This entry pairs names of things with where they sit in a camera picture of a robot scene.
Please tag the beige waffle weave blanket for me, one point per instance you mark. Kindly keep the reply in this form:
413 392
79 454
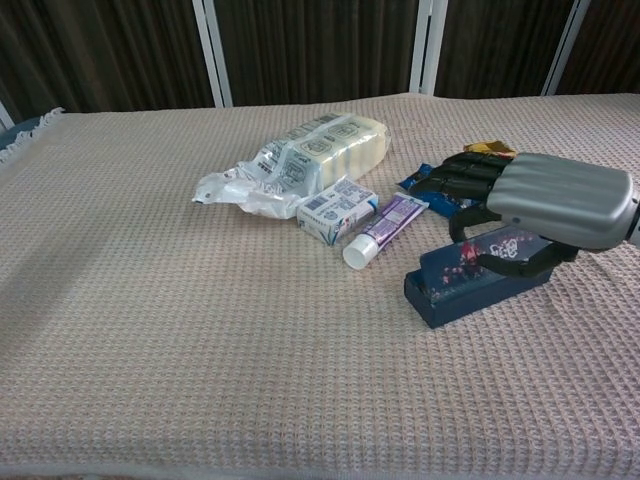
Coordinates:
200 325

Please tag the small white blue carton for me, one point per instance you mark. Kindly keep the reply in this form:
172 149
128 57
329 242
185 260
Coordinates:
335 210

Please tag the gold foil snack packet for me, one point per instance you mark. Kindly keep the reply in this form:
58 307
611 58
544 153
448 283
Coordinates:
490 148

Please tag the razor in blue wrapper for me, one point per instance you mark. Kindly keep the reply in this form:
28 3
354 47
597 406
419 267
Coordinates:
450 202

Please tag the white partition frame post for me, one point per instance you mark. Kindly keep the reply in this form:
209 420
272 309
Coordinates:
567 45
427 45
5 117
212 50

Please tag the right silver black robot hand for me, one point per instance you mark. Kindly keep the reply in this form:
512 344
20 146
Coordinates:
565 200

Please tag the purple toothpaste tube white cap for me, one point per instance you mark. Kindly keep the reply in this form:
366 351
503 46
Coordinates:
387 222

